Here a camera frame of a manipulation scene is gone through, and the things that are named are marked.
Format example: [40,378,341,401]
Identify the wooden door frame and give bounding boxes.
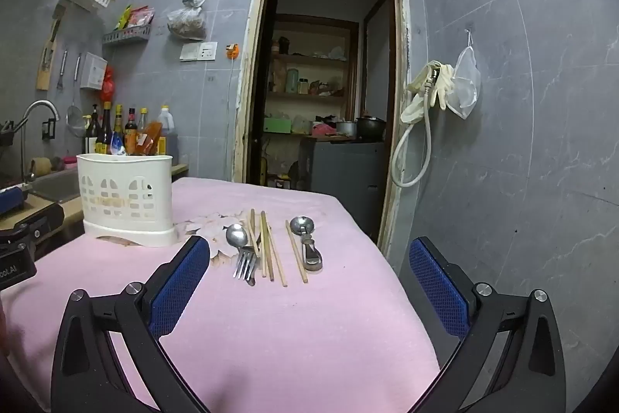
[231,0,412,259]

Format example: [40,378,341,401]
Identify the red plastic bag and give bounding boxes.
[101,66,118,105]

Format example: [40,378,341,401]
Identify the black wok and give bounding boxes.
[0,120,28,147]

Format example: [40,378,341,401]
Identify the wooden knife holder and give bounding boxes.
[36,4,67,91]

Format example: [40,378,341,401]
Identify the hanging metal peeler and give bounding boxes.
[56,50,69,91]

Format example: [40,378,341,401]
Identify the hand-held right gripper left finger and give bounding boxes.
[51,235,211,413]

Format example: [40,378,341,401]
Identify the white mesh bag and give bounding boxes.
[446,31,482,120]

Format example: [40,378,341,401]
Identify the grey cabinet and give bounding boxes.
[298,136,388,244]

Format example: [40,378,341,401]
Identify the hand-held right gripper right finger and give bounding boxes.
[409,236,568,413]

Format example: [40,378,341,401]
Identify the white wall box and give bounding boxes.
[80,51,108,91]

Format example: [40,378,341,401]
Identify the black cooking pot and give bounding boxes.
[356,115,388,141]

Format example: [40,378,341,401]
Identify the cream rubber gloves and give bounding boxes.
[400,61,455,124]

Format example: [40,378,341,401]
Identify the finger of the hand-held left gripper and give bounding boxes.
[0,183,28,215]
[0,202,66,252]

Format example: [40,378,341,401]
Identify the metal fork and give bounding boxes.
[233,229,264,281]

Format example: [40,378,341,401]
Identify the hanging clear plastic bag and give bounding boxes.
[167,0,210,41]

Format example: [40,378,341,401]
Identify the chrome kitchen faucet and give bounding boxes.
[20,100,61,182]

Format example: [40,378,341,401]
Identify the metal spoon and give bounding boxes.
[225,223,257,286]

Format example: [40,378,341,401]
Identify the grey wall rack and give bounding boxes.
[103,25,154,46]

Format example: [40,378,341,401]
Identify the white plastic utensil holder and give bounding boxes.
[76,153,179,248]

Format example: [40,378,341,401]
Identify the red snack packet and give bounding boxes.
[128,7,156,29]

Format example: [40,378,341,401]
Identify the white flexible hose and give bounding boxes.
[391,67,442,188]

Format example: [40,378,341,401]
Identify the large cooking oil jug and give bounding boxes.
[156,105,181,157]

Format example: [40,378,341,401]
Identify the white hanging cord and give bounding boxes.
[226,55,241,115]

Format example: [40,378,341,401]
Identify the hanging mesh strainer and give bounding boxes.
[66,52,89,139]

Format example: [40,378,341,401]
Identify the steel kitchen sink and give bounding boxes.
[30,171,82,203]

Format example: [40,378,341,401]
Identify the pink floral tablecloth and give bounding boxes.
[2,176,441,413]

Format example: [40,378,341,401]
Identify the wooden shelf unit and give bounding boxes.
[263,14,361,138]

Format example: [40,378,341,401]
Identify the white wall switch panel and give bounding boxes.
[180,41,218,62]

